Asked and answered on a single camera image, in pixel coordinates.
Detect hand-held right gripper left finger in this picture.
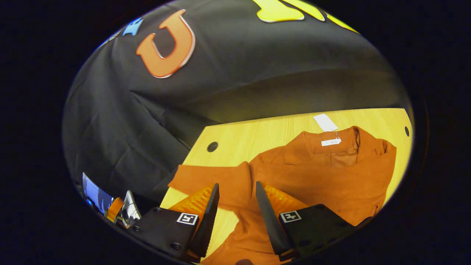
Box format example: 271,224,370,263
129,183,220,264

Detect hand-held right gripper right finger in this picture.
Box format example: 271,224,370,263
255,181,357,262

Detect orange button-up shirt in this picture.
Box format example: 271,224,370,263
168,126,397,265

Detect black backdrop cloth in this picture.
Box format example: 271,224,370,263
62,0,411,206

